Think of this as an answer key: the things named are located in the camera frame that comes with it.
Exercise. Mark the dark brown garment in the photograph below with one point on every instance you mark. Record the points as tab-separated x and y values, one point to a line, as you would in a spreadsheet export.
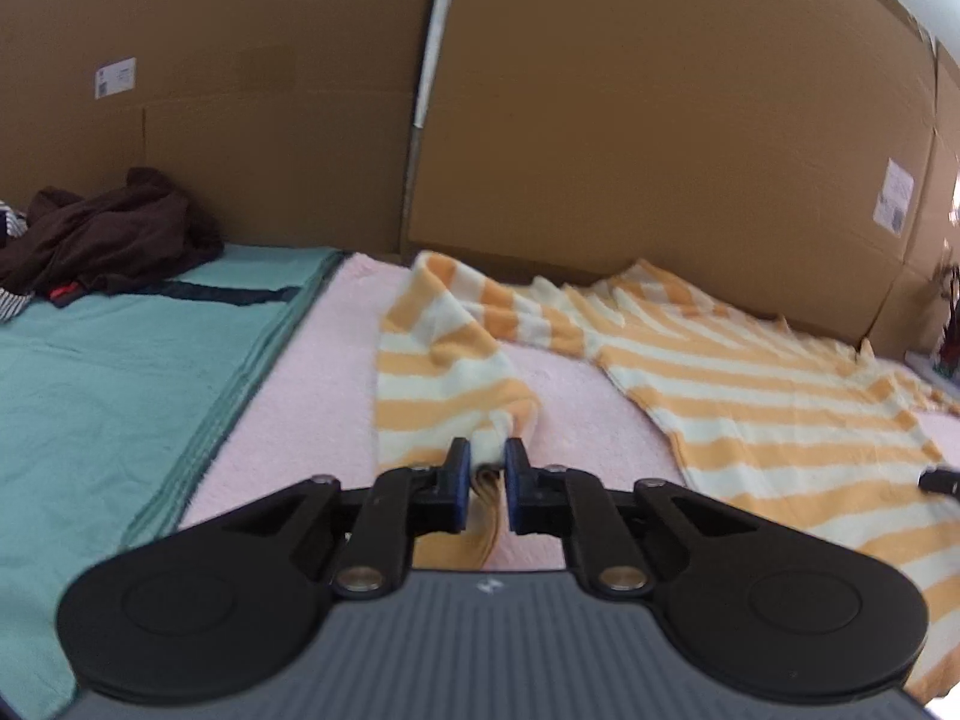
112	240

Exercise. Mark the teal blanket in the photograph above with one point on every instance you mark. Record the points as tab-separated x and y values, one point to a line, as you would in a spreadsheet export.
97	405

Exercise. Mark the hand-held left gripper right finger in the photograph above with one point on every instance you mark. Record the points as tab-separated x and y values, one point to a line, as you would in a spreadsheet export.
514	487

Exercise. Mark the red leafed potted plant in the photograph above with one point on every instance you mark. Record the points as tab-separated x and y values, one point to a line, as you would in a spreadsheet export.
951	330

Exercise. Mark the black and white striped cloth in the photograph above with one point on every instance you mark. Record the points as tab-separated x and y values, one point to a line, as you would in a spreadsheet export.
10	305

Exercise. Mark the cardboard panel with small label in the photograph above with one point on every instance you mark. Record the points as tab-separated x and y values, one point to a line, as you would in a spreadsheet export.
225	127

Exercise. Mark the large white shipping label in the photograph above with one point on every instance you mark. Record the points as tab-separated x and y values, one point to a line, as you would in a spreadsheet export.
894	195

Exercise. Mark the pink fleece blanket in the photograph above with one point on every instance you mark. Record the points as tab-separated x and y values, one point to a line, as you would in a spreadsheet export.
300	405

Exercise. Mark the small white shipping label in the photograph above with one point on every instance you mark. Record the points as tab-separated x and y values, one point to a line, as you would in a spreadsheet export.
115	79

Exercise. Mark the cardboard panel with large label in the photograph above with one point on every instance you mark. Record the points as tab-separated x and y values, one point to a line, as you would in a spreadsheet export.
637	127

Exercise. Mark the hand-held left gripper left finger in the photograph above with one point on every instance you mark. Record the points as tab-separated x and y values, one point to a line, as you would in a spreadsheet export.
457	487

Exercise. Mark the orange and white striped sweater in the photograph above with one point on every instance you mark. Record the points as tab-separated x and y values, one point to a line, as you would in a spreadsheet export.
750	405

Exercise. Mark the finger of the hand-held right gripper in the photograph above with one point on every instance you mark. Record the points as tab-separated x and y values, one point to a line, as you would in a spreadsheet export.
941	481

